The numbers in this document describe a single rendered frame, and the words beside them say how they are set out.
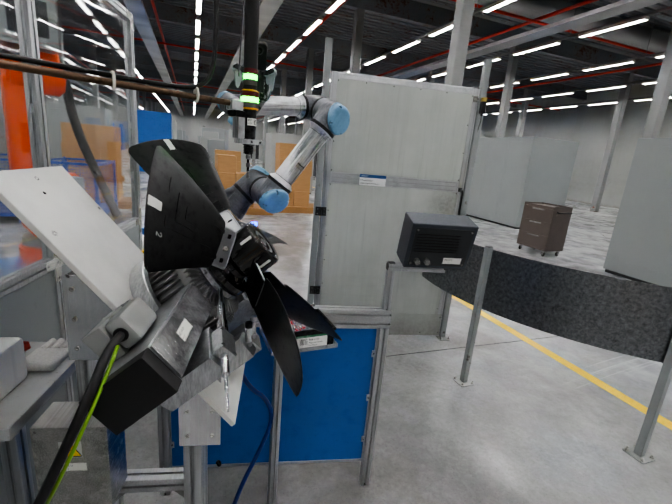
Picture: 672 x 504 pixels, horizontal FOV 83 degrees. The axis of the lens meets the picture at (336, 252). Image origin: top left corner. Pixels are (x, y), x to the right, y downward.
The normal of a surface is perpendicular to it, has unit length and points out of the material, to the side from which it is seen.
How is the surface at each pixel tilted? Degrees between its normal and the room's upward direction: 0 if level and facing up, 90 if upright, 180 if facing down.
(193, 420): 90
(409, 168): 89
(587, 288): 90
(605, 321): 90
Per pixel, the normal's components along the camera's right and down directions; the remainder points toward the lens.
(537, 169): 0.34, 0.26
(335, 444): 0.14, 0.26
